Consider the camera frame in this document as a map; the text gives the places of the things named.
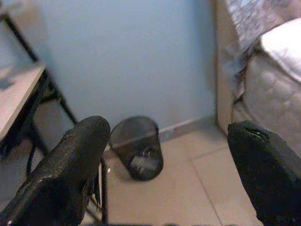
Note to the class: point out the light desk with black frame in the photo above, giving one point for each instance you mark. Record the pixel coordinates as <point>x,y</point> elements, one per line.
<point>16,94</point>

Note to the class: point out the beige upholstered bed frame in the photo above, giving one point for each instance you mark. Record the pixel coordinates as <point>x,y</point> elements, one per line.
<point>223,70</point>

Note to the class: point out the crumpled white paper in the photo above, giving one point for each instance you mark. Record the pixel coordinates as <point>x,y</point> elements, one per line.
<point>141,163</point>

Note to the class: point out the printed grey headboard cover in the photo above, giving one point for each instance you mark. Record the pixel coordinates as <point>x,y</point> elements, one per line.
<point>247,18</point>

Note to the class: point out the white quilted mattress pad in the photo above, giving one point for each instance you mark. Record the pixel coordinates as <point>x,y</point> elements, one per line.
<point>287,44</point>

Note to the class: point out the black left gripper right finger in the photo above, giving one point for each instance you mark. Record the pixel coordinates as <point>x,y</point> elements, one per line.
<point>268,179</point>

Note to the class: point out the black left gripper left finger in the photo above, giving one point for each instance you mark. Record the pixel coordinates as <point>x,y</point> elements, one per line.
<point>61,169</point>

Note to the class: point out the black mesh waste bin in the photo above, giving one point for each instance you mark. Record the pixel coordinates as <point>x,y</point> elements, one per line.
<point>141,143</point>

